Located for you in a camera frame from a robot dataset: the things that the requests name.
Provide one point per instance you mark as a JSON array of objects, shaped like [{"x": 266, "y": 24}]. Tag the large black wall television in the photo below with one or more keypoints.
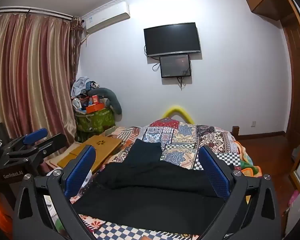
[{"x": 172, "y": 38}]

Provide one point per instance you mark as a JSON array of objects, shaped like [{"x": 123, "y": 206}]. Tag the green fabric storage bag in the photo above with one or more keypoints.
[{"x": 96, "y": 121}]

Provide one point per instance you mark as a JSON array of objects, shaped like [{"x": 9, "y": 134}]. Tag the orange box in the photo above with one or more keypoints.
[{"x": 95, "y": 108}]

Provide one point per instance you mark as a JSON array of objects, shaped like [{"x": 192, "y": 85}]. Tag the dark teal folded garment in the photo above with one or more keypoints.
[{"x": 146, "y": 151}]

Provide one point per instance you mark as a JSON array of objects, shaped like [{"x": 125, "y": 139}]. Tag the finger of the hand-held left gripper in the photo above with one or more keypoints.
[
  {"x": 52, "y": 142},
  {"x": 36, "y": 133}
]

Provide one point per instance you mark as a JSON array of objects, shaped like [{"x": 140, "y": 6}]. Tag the pile of mixed clothes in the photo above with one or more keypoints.
[{"x": 85, "y": 90}]

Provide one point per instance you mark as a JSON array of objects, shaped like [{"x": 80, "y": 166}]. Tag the striped red beige curtain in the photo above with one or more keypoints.
[{"x": 32, "y": 77}]

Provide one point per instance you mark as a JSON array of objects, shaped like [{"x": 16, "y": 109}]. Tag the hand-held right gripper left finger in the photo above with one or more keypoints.
[{"x": 78, "y": 172}]

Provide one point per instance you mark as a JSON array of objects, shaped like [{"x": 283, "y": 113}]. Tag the wooden door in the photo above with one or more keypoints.
[{"x": 298, "y": 80}]

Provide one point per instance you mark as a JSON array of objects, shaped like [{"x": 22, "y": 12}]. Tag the small black wall monitor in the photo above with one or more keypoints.
[{"x": 175, "y": 65}]

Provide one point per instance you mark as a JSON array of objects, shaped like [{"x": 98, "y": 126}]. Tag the patchwork printed blanket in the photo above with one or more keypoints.
[{"x": 187, "y": 140}]

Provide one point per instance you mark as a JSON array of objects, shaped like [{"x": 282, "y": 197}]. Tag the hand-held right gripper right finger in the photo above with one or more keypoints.
[{"x": 215, "y": 172}]

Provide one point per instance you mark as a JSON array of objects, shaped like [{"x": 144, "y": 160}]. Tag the wooden bed post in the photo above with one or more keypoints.
[{"x": 236, "y": 131}]

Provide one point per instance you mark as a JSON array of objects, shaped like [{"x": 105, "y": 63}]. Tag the white air conditioner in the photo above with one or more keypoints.
[{"x": 107, "y": 17}]

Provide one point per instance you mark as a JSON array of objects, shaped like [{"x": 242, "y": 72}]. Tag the grey stuffed pillow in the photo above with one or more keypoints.
[{"x": 112, "y": 100}]

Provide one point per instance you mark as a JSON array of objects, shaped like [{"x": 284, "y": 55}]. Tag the white wall socket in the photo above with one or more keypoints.
[{"x": 253, "y": 123}]

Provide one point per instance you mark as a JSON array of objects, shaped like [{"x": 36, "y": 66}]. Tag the wooden lap desk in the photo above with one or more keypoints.
[{"x": 90, "y": 152}]

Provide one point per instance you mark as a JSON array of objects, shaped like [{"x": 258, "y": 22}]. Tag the yellow foam bumper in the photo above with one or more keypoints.
[{"x": 178, "y": 112}]

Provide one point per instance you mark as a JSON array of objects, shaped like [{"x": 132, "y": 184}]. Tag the black pants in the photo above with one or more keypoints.
[{"x": 150, "y": 187}]

